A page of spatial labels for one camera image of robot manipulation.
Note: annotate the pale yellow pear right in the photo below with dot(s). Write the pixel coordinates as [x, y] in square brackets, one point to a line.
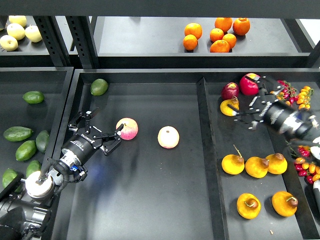
[33, 34]

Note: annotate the dark green avocado upright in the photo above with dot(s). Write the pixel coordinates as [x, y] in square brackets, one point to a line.
[42, 141]

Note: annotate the orange far left bottom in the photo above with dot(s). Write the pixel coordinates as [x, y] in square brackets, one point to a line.
[190, 42]

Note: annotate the pale pink apple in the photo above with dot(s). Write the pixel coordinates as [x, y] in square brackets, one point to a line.
[168, 137]

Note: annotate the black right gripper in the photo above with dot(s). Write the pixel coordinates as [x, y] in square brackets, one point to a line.
[267, 109]

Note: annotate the green avocado tray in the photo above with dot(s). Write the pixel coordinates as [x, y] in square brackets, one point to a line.
[33, 97]
[99, 87]

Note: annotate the orange far left top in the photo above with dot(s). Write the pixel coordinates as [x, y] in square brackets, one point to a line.
[194, 29]

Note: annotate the orange front bottom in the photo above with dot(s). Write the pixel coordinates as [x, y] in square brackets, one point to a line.
[220, 46]

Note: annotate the orange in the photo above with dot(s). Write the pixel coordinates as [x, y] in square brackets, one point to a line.
[190, 42]
[241, 26]
[220, 46]
[194, 29]
[223, 23]

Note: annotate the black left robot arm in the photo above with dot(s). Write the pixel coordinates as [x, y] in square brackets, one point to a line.
[26, 204]

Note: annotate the bright red apple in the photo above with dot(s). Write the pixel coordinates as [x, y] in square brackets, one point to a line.
[247, 86]

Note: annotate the green avocado left middle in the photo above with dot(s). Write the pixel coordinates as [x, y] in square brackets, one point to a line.
[26, 150]

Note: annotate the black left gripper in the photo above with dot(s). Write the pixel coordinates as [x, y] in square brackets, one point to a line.
[86, 141]

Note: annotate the black centre tray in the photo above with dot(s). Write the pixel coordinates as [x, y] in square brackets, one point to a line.
[143, 191]

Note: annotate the black left tray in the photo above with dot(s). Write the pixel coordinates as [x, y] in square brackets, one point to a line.
[54, 83]

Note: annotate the black metal tray divider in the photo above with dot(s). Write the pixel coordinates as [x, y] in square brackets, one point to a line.
[213, 179]

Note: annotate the orange right small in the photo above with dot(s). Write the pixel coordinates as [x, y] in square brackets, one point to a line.
[231, 39]

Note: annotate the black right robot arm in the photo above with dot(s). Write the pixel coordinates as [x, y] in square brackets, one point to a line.
[307, 131]

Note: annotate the cherry tomato bunch bottom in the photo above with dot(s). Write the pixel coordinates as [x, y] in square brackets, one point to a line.
[306, 164]

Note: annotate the cherry tomato bunch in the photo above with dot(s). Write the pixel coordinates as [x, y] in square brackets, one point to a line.
[293, 97]
[306, 164]

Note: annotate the orange top right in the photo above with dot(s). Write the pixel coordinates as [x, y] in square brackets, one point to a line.
[241, 26]

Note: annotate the cherry tomato bunch top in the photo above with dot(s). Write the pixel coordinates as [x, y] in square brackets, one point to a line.
[293, 97]

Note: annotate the pink red apple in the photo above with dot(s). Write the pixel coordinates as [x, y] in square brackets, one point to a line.
[130, 128]

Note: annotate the yellow pear under gripper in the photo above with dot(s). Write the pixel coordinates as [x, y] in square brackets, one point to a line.
[230, 107]

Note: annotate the dark red apple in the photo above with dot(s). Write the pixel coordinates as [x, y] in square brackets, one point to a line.
[229, 91]

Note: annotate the black tray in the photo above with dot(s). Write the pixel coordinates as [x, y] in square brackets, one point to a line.
[143, 191]
[54, 83]

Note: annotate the orange centre small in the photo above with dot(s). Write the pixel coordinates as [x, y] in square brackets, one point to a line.
[216, 34]

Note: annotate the dark green avocado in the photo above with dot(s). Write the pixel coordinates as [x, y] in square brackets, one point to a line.
[8, 176]
[17, 133]
[42, 141]

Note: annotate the orange small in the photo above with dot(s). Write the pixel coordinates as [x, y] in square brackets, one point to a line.
[231, 39]
[216, 34]

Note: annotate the pale yellow pear top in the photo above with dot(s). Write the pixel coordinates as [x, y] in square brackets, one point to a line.
[18, 19]

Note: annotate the green avocado left tray top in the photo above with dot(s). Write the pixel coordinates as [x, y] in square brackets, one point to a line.
[33, 97]

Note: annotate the green avocado left bottom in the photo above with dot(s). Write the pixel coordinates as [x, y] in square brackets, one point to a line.
[33, 166]

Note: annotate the pale yellow pear front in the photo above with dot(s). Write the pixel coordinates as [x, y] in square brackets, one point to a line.
[8, 43]

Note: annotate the yellow pear with brown stem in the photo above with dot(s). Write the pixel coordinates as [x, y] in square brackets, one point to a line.
[277, 163]

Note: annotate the black upper shelf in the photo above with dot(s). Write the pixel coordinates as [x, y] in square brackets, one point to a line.
[148, 34]

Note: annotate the orange top middle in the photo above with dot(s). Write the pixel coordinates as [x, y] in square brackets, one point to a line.
[223, 23]

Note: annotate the black shelf upright post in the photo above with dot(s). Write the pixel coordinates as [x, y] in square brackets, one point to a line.
[83, 38]

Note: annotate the yellow pear lower right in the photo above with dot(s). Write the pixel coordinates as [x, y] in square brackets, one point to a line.
[284, 203]

